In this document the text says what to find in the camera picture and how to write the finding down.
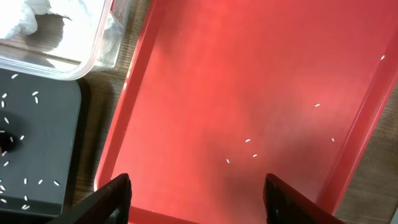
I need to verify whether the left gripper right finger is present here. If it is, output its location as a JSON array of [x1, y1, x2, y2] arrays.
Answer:
[[263, 174, 344, 224]]

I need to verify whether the black plastic bin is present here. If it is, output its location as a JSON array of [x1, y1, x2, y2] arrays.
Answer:
[[1, 69, 81, 217]]

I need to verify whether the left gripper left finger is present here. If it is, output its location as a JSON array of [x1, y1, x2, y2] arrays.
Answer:
[[49, 173, 132, 224]]

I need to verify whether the white tissue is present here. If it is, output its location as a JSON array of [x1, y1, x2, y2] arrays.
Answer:
[[1, 0, 108, 60]]

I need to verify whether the clear plastic bin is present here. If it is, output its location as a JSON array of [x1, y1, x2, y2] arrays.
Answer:
[[1, 0, 132, 80]]

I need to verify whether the red plastic tray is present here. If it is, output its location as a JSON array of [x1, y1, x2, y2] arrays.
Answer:
[[94, 0, 397, 223]]

